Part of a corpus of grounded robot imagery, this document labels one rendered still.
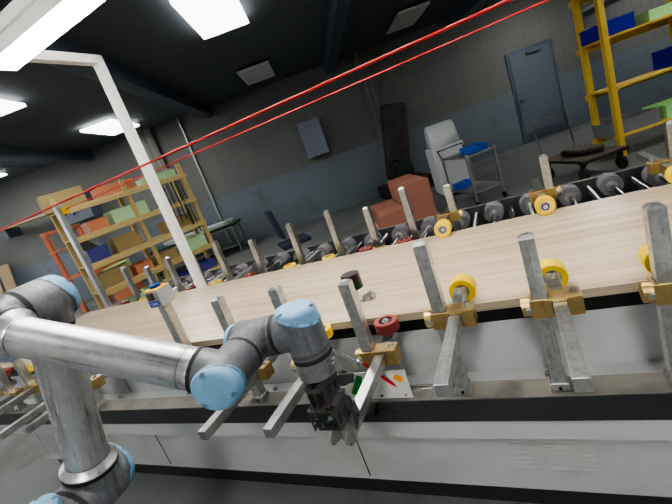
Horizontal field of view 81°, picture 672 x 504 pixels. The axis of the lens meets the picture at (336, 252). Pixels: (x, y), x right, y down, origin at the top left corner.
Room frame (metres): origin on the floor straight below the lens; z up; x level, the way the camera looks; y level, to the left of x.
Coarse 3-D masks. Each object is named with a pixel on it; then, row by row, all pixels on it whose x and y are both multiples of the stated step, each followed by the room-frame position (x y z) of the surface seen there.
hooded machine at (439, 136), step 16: (432, 128) 6.97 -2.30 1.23; (448, 128) 6.88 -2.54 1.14; (432, 144) 6.89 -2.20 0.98; (448, 144) 6.82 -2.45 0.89; (432, 160) 7.01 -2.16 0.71; (448, 160) 6.82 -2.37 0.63; (464, 160) 6.79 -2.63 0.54; (432, 176) 7.40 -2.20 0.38; (448, 176) 6.82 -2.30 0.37; (464, 176) 6.80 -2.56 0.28
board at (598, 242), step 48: (432, 240) 1.85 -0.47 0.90; (480, 240) 1.62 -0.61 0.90; (576, 240) 1.28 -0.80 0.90; (624, 240) 1.15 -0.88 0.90; (240, 288) 2.26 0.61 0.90; (288, 288) 1.92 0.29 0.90; (336, 288) 1.67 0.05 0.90; (384, 288) 1.47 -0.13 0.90; (480, 288) 1.18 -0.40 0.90; (528, 288) 1.07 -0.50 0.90; (624, 288) 0.92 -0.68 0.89; (144, 336) 1.99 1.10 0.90; (192, 336) 1.72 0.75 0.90
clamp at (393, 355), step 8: (376, 344) 1.12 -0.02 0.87; (384, 344) 1.10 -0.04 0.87; (360, 352) 1.11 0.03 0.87; (368, 352) 1.09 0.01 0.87; (376, 352) 1.07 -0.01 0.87; (384, 352) 1.06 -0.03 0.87; (392, 352) 1.05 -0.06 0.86; (400, 352) 1.09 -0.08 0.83; (368, 360) 1.09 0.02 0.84; (392, 360) 1.06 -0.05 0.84
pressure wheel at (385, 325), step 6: (378, 318) 1.21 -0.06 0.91; (384, 318) 1.19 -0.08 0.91; (390, 318) 1.19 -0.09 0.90; (396, 318) 1.17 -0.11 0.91; (378, 324) 1.17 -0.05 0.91; (384, 324) 1.16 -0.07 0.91; (390, 324) 1.15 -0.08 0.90; (396, 324) 1.15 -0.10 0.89; (378, 330) 1.16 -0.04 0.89; (384, 330) 1.15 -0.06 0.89; (390, 330) 1.14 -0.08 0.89; (396, 330) 1.15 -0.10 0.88
